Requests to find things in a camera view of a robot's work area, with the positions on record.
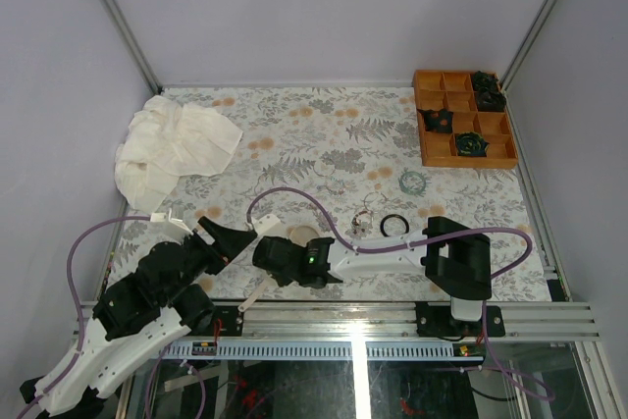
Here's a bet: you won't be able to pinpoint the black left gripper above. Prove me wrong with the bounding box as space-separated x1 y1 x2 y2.
164 218 259 306

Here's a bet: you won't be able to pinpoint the beige round jewelry case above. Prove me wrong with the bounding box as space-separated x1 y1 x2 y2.
237 225 320 313

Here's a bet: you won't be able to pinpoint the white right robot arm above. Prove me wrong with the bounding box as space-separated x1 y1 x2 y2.
252 217 492 340

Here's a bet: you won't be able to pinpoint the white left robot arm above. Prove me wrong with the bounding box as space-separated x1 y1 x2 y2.
20 213 259 418

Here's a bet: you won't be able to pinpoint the crumpled white cloth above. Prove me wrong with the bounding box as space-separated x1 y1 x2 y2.
114 95 243 213

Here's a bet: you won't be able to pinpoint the floral patterned table mat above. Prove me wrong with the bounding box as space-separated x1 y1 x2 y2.
156 87 550 301

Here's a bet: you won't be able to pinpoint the black flower orange dots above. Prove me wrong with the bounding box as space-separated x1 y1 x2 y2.
419 108 453 133

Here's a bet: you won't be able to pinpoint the black flower yellow green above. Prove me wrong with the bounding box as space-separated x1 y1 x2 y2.
454 131 490 158

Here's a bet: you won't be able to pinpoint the wooden compartment tray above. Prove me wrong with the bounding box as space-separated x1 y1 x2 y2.
413 70 518 170

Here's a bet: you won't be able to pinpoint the black fabric flower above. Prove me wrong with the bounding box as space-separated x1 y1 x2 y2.
475 89 506 113
471 71 499 91

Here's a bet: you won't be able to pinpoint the black fabric flower top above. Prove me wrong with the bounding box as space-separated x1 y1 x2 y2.
471 71 499 91

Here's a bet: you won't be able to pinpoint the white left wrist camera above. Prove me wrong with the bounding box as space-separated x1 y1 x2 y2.
149 209 192 240

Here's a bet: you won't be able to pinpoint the aluminium front rail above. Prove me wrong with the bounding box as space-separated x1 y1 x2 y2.
194 300 601 342

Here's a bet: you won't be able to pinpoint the red beaded chain bracelet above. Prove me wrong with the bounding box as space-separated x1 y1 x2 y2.
350 208 374 236

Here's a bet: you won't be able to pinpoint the large black ring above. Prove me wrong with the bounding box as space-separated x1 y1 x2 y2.
380 214 410 240

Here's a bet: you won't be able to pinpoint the green beaded bracelet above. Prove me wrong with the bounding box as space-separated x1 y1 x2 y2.
397 171 427 195

